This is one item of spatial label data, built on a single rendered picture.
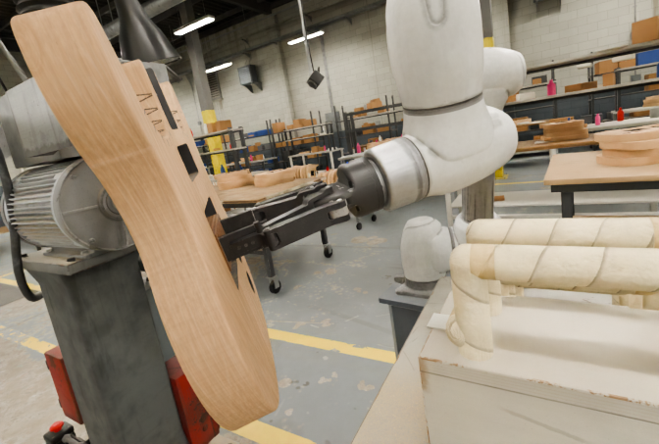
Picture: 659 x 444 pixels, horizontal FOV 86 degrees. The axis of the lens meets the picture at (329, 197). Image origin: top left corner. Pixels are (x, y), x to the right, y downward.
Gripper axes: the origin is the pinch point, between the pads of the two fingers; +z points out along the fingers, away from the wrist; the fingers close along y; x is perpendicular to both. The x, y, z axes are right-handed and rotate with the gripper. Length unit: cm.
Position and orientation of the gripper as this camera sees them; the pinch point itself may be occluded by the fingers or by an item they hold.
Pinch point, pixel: (226, 238)
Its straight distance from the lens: 45.5
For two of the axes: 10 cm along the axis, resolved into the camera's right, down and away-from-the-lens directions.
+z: -9.2, 3.5, -1.9
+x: -2.9, -9.2, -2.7
